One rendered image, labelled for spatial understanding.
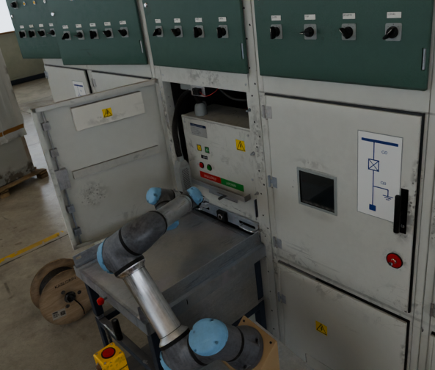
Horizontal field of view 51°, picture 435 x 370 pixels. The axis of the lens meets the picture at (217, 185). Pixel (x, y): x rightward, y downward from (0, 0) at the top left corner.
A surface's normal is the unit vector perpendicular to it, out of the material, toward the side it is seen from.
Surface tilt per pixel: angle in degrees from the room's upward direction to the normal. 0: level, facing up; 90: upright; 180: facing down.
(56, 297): 90
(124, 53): 90
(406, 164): 90
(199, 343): 38
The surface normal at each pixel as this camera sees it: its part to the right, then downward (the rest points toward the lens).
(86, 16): -0.54, 0.42
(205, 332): -0.54, -0.48
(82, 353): -0.12, -0.90
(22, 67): 0.67, 0.24
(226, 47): -0.73, 0.37
